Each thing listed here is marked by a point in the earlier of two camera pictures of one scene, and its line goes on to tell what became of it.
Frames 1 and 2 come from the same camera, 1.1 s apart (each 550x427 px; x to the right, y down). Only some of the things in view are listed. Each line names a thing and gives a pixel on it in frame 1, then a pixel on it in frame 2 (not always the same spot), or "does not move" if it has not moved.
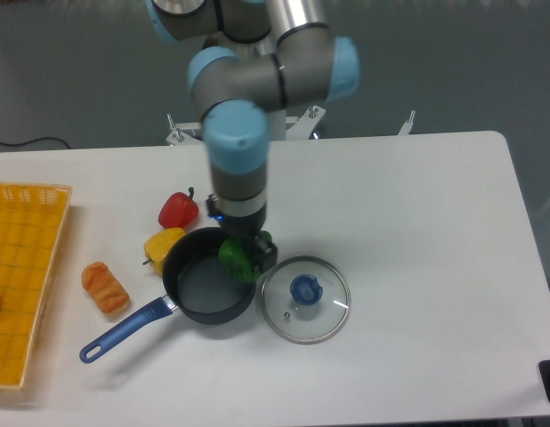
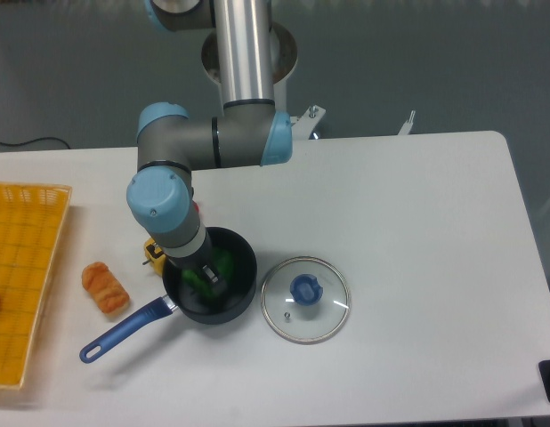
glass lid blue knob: [306, 300] does not move
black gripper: [245, 226] -> [214, 286]
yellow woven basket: [26, 220] does not move
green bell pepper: [237, 256] -> [224, 266]
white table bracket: [406, 128] does not move
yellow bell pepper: [158, 244] does not move
